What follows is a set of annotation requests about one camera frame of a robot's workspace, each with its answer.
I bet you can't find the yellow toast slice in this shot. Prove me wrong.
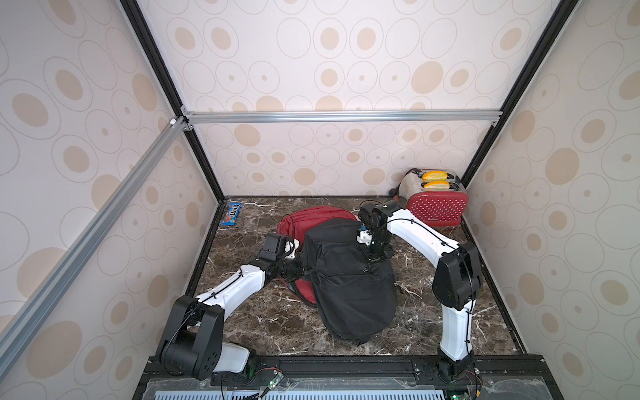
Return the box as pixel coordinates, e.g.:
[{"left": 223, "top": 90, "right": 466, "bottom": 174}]
[
  {"left": 422, "top": 171, "right": 453, "bottom": 182},
  {"left": 423, "top": 181, "right": 450, "bottom": 191}
]

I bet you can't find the red polka dot toaster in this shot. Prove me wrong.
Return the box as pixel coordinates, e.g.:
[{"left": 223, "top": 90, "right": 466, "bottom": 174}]
[{"left": 388, "top": 168, "right": 469, "bottom": 227}]

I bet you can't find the horizontal aluminium rail back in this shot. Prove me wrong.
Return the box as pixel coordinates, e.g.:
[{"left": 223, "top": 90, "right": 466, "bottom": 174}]
[{"left": 181, "top": 108, "right": 503, "bottom": 128}]

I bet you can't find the red backpack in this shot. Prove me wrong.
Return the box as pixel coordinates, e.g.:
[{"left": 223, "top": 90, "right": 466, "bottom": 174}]
[{"left": 276, "top": 206, "right": 358, "bottom": 308}]

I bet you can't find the aluminium rail left wall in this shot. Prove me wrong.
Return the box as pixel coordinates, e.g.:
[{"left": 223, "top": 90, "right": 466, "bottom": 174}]
[{"left": 1, "top": 116, "right": 187, "bottom": 378}]

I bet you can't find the black backpack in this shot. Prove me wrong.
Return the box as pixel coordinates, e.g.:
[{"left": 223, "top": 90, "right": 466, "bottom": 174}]
[{"left": 301, "top": 218, "right": 397, "bottom": 344}]

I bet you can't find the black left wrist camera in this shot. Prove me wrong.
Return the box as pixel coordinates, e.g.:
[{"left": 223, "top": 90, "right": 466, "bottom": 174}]
[{"left": 258, "top": 233, "right": 299, "bottom": 263}]

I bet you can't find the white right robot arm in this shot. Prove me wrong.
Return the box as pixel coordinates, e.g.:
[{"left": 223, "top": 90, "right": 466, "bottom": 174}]
[{"left": 358, "top": 201, "right": 483, "bottom": 383}]

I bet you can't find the yellow toast slice front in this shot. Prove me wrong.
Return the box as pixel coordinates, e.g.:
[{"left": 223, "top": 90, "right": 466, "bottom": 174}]
[{"left": 423, "top": 181, "right": 450, "bottom": 191}]

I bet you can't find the yellow toast slice rear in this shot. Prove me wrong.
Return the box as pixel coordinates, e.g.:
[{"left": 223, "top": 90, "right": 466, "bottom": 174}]
[{"left": 422, "top": 171, "right": 453, "bottom": 182}]

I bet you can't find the blue candy packet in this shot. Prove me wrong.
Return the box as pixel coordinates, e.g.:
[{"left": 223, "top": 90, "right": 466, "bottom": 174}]
[{"left": 221, "top": 202, "right": 243, "bottom": 227}]

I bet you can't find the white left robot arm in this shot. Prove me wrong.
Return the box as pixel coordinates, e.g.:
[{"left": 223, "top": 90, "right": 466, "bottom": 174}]
[{"left": 156, "top": 243, "right": 303, "bottom": 380}]

